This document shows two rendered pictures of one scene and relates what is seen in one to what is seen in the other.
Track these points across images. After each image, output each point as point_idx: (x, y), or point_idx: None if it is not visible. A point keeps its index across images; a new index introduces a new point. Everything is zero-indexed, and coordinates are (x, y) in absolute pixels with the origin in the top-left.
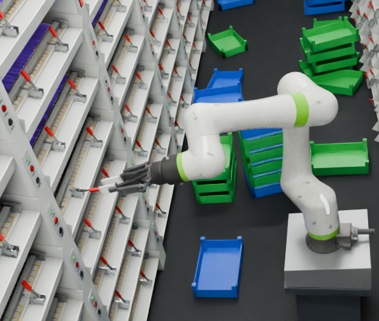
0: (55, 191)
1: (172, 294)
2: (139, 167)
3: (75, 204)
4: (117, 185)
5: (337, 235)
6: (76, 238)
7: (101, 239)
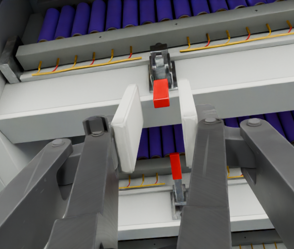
0: (141, 22)
1: None
2: None
3: (118, 85)
4: (96, 131)
5: None
6: (145, 165)
7: (176, 223)
